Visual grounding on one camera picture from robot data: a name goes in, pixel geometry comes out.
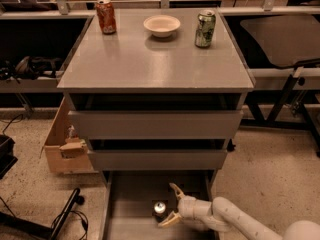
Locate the green soda can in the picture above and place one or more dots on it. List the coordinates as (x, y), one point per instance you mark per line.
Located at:
(205, 28)

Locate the black box at left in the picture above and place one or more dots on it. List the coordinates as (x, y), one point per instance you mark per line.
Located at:
(7, 158)

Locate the redbull can blue silver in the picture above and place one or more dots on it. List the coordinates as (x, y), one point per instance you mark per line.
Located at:
(159, 211)

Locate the white bowl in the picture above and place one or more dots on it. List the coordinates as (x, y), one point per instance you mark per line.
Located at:
(161, 26)

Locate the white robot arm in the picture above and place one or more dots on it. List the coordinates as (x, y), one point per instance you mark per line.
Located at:
(221, 215)

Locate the grey middle drawer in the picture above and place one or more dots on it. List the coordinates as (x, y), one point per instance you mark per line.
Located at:
(121, 160)

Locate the grey top drawer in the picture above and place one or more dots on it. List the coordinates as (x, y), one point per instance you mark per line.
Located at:
(155, 125)

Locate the grey bottom drawer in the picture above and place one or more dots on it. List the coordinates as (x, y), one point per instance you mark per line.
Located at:
(131, 195)

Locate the black office chair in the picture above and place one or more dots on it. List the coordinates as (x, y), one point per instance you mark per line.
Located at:
(289, 42)

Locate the grey drawer cabinet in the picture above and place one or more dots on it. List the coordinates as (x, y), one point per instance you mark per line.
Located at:
(132, 70)

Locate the grey drawer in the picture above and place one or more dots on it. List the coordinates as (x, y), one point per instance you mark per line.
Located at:
(131, 195)
(155, 125)
(121, 160)

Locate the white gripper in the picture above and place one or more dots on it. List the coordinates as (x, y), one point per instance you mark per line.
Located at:
(187, 206)

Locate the orange soda can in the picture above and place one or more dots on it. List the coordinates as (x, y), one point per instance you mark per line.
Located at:
(106, 16)

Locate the black stand with cables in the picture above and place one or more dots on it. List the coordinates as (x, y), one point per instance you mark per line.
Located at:
(52, 232)

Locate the cardboard box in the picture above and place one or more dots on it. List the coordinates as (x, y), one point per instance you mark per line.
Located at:
(64, 150)

